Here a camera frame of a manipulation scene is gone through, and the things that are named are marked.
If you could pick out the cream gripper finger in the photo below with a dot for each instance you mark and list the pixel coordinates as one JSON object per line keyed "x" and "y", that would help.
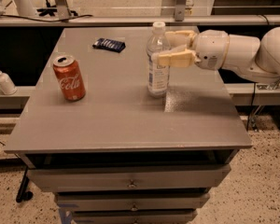
{"x": 181, "y": 38}
{"x": 180, "y": 57}

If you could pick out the top grey drawer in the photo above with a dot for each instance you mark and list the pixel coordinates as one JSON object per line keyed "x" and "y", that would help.
{"x": 129, "y": 178}

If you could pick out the right grey metal post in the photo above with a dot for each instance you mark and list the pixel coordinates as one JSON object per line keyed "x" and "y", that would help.
{"x": 180, "y": 6}

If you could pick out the white pump dispenser bottle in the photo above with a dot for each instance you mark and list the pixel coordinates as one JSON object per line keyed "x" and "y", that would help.
{"x": 6, "y": 84}

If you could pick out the bottom grey drawer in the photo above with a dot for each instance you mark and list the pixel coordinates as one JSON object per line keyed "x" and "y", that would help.
{"x": 139, "y": 217}

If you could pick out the grey metal post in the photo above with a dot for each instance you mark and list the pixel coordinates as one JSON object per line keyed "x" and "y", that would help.
{"x": 180, "y": 6}
{"x": 63, "y": 9}

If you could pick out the left grey metal post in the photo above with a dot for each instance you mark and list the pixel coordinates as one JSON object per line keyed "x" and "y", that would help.
{"x": 63, "y": 9}

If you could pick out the black caster wheel leg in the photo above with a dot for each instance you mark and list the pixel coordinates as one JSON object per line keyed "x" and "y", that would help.
{"x": 23, "y": 193}

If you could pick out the grey drawer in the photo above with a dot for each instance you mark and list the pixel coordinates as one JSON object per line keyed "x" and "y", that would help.
{"x": 129, "y": 178}
{"x": 133, "y": 201}
{"x": 139, "y": 217}

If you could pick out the clear blue-label plastic bottle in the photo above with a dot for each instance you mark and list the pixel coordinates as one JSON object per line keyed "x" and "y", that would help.
{"x": 158, "y": 76}

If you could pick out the middle grey drawer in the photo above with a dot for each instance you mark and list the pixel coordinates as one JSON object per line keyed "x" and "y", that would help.
{"x": 133, "y": 201}

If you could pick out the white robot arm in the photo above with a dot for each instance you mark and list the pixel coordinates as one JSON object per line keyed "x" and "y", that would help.
{"x": 249, "y": 57}

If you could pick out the grey drawer cabinet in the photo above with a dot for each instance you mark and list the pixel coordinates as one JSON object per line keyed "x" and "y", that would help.
{"x": 117, "y": 123}

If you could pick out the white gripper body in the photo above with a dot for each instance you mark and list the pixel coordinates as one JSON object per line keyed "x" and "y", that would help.
{"x": 211, "y": 49}

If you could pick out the red Coca-Cola can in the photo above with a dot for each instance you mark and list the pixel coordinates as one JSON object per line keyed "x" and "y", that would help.
{"x": 67, "y": 72}

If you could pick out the dark blue snack packet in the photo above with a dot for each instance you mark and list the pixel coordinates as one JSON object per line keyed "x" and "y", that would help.
{"x": 109, "y": 44}

